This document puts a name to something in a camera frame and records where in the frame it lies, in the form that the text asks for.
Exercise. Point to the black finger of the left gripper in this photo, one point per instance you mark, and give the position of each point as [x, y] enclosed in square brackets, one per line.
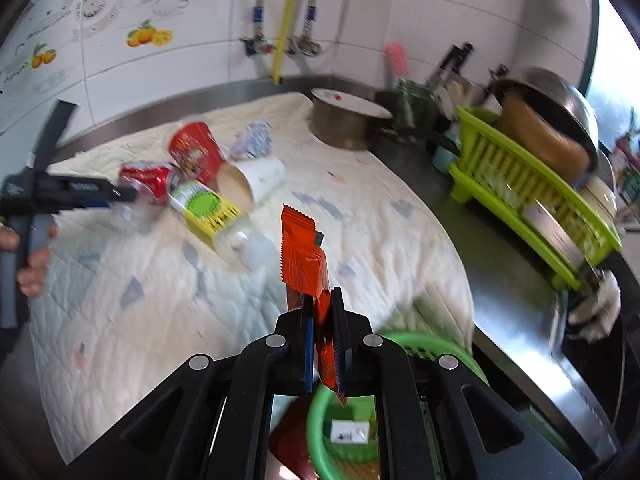
[117, 194]

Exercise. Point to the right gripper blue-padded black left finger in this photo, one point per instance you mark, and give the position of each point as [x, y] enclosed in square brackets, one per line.
[208, 419]

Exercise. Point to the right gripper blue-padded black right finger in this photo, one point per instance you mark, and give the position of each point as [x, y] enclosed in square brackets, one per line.
[437, 419]

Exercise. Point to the orange snack wrapper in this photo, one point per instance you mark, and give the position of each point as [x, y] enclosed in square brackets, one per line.
[325, 337]

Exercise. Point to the green trash basket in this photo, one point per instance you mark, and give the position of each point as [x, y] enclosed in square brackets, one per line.
[342, 437]

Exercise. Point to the person's hand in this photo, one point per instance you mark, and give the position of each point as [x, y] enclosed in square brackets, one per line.
[32, 277]

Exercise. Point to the red soda can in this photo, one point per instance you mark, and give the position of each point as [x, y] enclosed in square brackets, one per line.
[154, 180]

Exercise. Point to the red paper cup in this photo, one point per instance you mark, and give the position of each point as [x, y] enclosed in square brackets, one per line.
[196, 152]

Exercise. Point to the white quilted mat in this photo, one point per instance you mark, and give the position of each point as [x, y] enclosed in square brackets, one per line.
[124, 306]

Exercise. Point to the green yellow labelled plastic bottle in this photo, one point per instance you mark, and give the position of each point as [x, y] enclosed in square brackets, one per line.
[221, 226]

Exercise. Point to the white green paper cup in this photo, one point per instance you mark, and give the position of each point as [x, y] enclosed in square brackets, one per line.
[248, 183]

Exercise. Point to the crumpled white blue wrapper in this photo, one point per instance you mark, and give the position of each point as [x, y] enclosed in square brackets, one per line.
[254, 142]

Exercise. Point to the green dish rack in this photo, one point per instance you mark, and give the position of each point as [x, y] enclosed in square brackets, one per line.
[505, 178]

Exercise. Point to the steel pot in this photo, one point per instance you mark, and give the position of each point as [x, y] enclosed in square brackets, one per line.
[339, 128]

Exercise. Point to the white plate with cherries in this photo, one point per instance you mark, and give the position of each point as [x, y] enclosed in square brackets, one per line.
[351, 103]

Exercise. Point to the brown bowl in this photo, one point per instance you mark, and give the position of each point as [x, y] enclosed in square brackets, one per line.
[524, 126]

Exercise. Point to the pink brush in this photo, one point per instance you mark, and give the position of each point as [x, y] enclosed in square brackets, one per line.
[397, 59]

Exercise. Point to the steel bowl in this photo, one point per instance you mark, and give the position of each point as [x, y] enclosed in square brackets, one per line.
[557, 102]

